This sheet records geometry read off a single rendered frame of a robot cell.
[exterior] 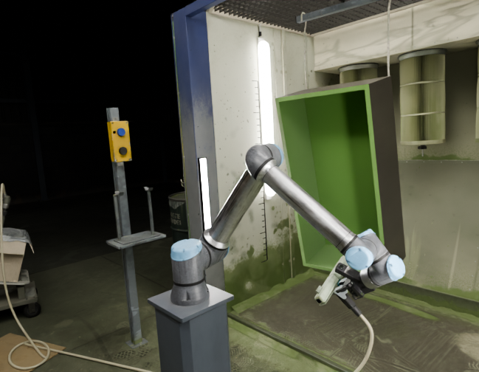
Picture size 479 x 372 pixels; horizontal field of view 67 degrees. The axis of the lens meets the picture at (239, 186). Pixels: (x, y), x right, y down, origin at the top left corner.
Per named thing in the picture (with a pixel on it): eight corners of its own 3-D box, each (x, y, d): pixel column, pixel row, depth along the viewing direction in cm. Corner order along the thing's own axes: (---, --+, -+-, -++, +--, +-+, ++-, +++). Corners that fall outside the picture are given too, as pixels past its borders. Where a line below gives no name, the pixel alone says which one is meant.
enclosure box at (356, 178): (325, 243, 285) (302, 89, 252) (406, 256, 245) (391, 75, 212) (302, 266, 261) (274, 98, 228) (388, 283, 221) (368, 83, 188)
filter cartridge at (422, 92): (417, 159, 280) (415, 47, 269) (390, 157, 316) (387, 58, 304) (458, 155, 286) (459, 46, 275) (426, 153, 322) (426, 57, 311)
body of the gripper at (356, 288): (353, 300, 158) (373, 294, 149) (339, 286, 159) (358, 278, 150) (359, 288, 163) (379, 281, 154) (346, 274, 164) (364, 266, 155)
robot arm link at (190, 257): (166, 280, 173) (162, 245, 171) (188, 269, 188) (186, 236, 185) (190, 286, 165) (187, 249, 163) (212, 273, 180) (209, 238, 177)
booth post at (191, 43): (195, 319, 284) (170, 14, 254) (212, 311, 296) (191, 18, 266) (209, 327, 271) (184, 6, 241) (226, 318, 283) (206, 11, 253)
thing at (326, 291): (353, 333, 156) (316, 293, 157) (345, 334, 159) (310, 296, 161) (389, 262, 187) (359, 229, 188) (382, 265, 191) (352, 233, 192)
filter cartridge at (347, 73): (378, 153, 356) (378, 66, 343) (381, 157, 321) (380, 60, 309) (340, 155, 367) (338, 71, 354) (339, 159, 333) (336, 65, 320)
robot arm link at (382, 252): (366, 231, 139) (386, 258, 136) (372, 224, 148) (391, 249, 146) (346, 243, 143) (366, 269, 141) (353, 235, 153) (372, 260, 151)
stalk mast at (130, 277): (138, 339, 261) (114, 108, 239) (142, 342, 257) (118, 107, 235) (131, 342, 257) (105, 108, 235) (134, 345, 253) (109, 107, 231)
